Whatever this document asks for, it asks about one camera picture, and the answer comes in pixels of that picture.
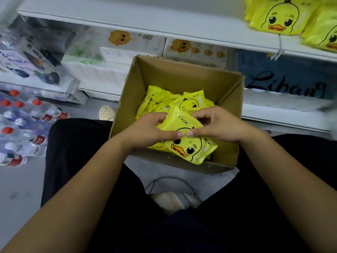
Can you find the person's left hand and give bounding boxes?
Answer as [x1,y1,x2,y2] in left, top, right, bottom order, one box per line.
[122,112,185,153]

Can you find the person's right hand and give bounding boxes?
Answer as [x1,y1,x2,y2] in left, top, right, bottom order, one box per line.
[185,105,252,144]

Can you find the yellow duck packet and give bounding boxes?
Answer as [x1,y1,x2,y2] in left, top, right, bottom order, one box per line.
[156,105,219,166]

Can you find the brown cardboard box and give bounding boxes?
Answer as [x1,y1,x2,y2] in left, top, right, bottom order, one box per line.
[109,54,245,174]

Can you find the white metal shelf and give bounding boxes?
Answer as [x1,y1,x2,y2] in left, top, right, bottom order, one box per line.
[16,0,337,135]

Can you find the person's left forearm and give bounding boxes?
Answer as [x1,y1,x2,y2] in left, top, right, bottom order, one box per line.
[2,135,132,253]

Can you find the person's right forearm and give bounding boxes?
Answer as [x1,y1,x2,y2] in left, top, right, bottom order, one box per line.
[239,126,337,253]

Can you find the person's left cream clog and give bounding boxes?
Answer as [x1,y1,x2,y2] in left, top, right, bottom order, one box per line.
[98,105,117,122]

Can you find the white duck tissue pack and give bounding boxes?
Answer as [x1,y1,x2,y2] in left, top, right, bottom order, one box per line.
[163,38,228,69]
[100,28,166,65]

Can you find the person's black trousers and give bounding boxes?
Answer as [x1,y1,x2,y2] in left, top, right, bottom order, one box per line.
[41,118,337,253]

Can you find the green white tissue pack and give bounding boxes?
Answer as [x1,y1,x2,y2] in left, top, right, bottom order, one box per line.
[62,26,130,90]

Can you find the pack of red-capped bottles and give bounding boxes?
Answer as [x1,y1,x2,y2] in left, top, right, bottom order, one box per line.
[0,89,69,168]

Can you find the MIQI boxes with fruit print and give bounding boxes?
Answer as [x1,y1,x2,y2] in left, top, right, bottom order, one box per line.
[0,29,74,87]

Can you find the metal frame stool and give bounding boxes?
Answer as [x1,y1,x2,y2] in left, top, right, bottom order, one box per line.
[145,176,203,214]

